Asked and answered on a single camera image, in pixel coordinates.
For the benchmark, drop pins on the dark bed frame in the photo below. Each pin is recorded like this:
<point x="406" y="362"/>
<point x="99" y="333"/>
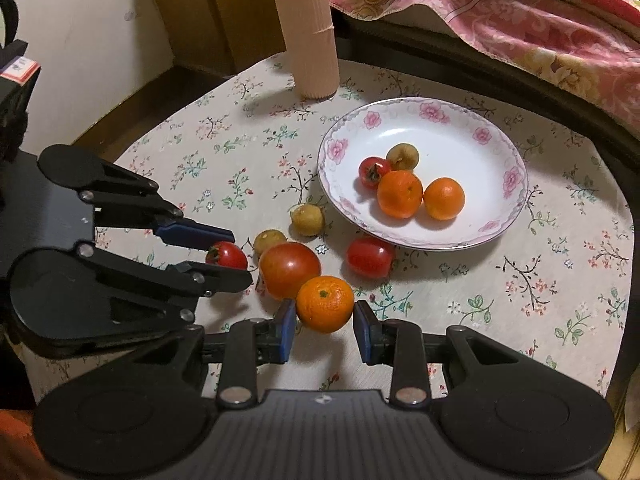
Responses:
<point x="425" y="60"/>

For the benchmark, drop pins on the white floral-rimmed plate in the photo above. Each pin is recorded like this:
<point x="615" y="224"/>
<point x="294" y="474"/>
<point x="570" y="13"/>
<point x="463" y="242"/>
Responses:
<point x="450" y="145"/>

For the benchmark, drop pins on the large orange-red tomato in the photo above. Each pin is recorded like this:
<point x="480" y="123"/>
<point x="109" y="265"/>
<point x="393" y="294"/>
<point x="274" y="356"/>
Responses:
<point x="287" y="270"/>

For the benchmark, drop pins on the floral tablecloth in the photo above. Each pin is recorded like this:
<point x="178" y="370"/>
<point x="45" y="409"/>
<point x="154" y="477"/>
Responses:
<point x="500" y="285"/>

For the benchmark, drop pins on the small mandarin orange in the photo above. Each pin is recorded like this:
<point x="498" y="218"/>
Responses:
<point x="444" y="198"/>
<point x="325" y="304"/>

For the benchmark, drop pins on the small yellowish round fruit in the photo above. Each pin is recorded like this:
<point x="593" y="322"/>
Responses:
<point x="306" y="219"/>
<point x="402" y="155"/>
<point x="267" y="241"/>

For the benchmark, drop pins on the person's red-brown clothing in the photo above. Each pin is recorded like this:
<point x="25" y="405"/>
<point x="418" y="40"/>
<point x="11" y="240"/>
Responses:
<point x="12" y="450"/>

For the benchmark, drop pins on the large mandarin orange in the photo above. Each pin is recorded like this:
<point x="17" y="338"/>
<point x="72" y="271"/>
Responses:
<point x="400" y="195"/>

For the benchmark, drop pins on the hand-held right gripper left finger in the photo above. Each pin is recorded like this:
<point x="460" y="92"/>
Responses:
<point x="288" y="330"/>

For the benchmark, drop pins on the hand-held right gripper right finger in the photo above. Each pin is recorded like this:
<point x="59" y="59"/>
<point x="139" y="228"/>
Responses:
<point x="362" y="332"/>

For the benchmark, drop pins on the pink floral quilt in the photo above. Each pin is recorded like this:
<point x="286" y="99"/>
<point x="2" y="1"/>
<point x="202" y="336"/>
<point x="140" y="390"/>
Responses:
<point x="525" y="35"/>

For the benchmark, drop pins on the red cherry tomato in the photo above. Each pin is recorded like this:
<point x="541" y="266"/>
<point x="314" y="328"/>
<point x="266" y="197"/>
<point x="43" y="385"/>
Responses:
<point x="371" y="172"/>
<point x="370" y="257"/>
<point x="230" y="256"/>

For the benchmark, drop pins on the wooden cabinet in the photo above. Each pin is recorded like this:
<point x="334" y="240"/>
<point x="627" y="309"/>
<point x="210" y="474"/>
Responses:
<point x="225" y="10"/>

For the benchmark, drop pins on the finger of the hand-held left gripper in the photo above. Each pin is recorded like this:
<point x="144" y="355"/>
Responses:
<point x="195" y="235"/>
<point x="220" y="280"/>

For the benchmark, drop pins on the pink ribbed cylinder bottle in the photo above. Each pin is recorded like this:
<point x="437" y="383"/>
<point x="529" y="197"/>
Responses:
<point x="305" y="35"/>

